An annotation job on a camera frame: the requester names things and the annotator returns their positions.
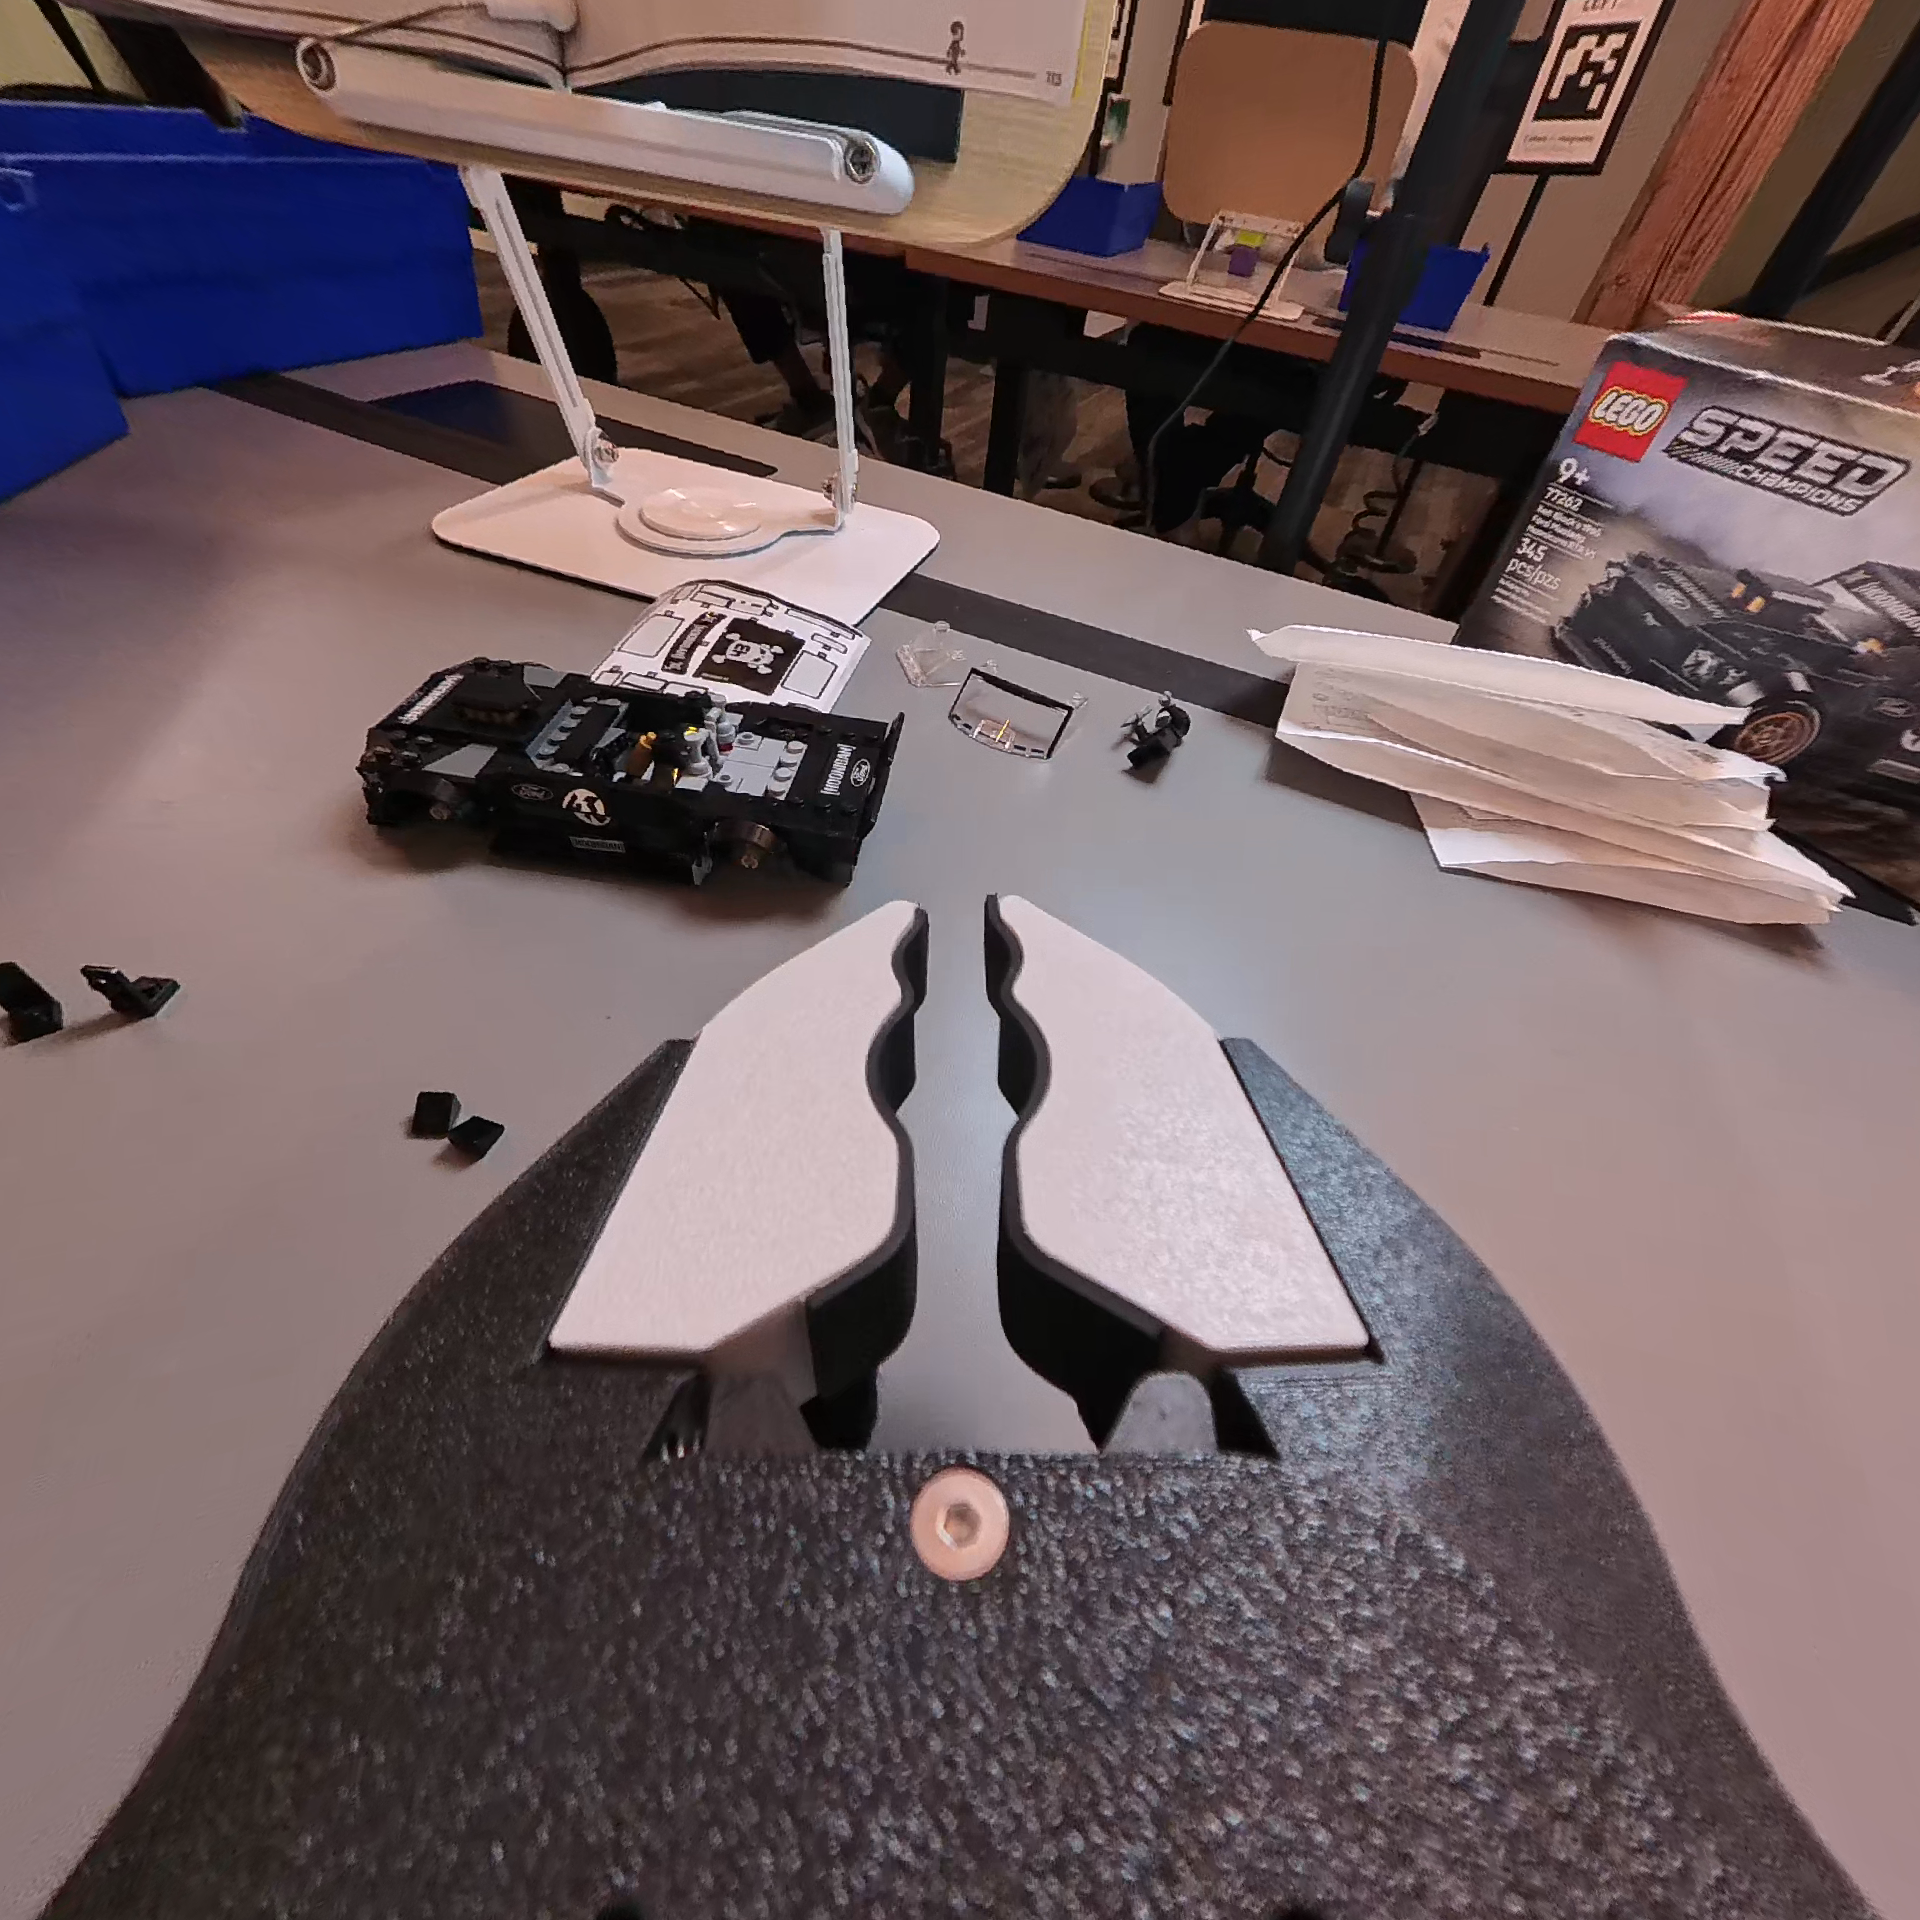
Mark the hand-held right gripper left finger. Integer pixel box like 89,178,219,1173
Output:
547,896,933,1454

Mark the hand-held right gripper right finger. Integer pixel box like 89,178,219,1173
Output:
983,894,1374,1454

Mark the black lego car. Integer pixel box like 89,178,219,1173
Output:
356,656,905,889

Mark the transparent lego windshield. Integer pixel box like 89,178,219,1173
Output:
948,660,1087,767

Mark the lego set box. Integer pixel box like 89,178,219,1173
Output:
1451,306,1920,909

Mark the lego instruction booklet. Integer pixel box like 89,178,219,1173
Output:
89,0,1087,106

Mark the pile of white paper bags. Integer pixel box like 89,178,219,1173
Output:
1245,622,1853,927

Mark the white sticker sheet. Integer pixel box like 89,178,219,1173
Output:
589,575,875,712

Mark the white book stand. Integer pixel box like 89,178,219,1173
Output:
67,0,1133,623

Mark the wooden desk with black legs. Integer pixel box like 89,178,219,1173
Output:
907,231,1614,413

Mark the black tripod pole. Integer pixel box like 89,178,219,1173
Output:
1259,0,1524,570

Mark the small blue bin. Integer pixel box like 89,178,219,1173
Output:
1020,176,1161,260
1342,239,1489,330

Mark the beige book stand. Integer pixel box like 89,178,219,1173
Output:
1153,23,1420,319

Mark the printed tag sign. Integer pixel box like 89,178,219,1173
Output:
1507,0,1672,178

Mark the black cable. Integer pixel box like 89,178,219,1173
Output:
1161,30,1397,466

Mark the wooden post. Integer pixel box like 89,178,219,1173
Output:
1574,0,1876,330

